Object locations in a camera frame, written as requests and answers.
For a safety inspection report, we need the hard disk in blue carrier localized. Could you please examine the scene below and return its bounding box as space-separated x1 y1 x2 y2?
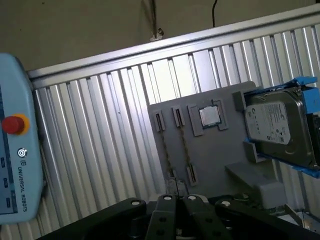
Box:
241 76 320 178

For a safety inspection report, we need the grey parts rack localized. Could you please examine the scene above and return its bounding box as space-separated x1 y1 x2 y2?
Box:
147 80 287 212

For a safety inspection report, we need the pale blue teach pendant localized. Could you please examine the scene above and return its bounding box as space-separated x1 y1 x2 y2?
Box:
0 52 47 222

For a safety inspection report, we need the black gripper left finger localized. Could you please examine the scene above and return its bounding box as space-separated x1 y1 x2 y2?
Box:
34 177 177 240

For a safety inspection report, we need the red stop button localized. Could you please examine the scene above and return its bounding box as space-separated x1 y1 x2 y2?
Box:
1 113 31 137

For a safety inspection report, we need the black floor cable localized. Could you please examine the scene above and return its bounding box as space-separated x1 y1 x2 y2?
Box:
211 0 219 28

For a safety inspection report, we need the silver CPU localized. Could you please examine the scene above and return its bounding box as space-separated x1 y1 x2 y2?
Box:
198 106 221 128

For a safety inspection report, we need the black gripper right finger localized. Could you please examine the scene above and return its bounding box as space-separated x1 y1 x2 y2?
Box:
177 177 320 240

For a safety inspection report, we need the grey cable with plug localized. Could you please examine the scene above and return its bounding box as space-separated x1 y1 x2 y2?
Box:
149 0 165 43

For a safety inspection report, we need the blue RAM stick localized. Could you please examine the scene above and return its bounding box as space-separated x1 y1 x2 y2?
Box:
156 113 180 196

